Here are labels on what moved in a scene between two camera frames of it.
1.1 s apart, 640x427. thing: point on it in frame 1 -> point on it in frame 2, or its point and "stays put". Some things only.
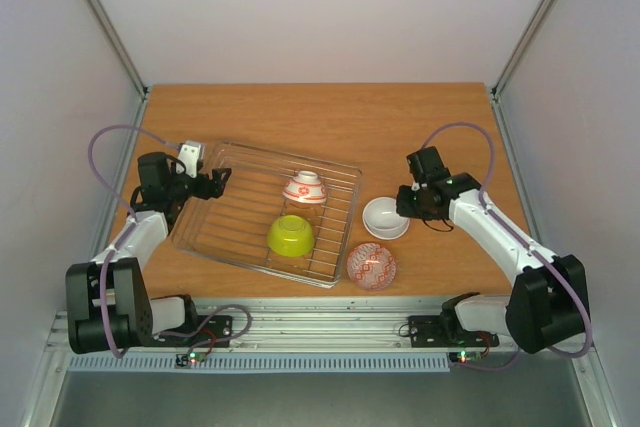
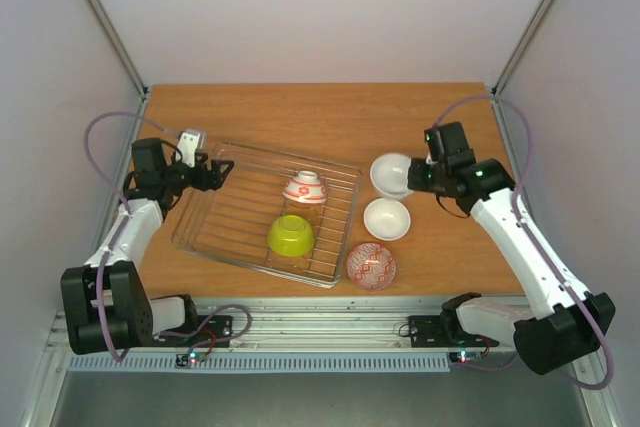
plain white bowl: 381,213 -> 389,175
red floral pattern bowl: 305,188 stays put
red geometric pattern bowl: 371,266 stays put
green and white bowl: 291,235 stays put
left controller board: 192,357 stays put
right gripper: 406,202 -> 417,175
